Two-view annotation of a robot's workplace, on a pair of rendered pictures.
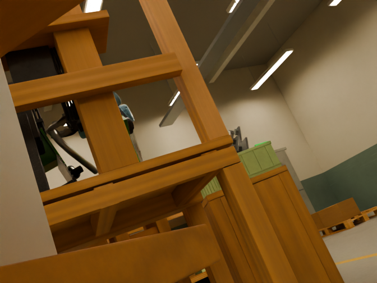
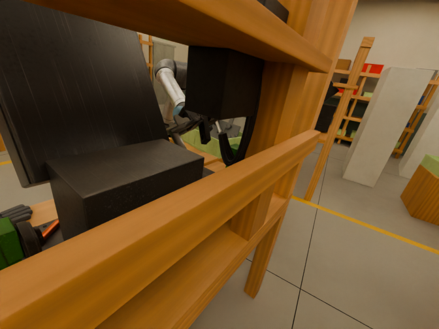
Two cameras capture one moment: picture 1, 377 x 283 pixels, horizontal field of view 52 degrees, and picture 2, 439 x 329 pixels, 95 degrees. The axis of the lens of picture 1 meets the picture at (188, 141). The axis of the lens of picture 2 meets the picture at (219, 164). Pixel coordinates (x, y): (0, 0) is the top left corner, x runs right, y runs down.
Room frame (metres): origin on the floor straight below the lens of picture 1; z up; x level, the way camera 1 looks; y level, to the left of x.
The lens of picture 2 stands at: (0.88, 0.78, 1.45)
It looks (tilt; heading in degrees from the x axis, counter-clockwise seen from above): 24 degrees down; 326
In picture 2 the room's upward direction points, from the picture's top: 9 degrees clockwise
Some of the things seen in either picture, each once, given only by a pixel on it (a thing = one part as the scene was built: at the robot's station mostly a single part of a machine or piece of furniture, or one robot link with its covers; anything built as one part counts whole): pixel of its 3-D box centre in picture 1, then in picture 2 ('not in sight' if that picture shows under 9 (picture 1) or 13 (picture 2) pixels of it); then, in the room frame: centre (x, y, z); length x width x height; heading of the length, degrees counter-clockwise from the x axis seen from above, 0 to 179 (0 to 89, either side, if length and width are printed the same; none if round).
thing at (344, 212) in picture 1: (339, 216); not in sight; (7.39, -1.99, 0.22); 1.20 x 0.81 x 0.44; 25
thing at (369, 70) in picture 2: not in sight; (353, 105); (4.11, -5.73, 1.14); 3.01 x 0.54 x 2.28; 30
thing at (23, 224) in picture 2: not in sight; (31, 239); (1.29, 0.91, 1.12); 0.08 x 0.03 x 0.08; 22
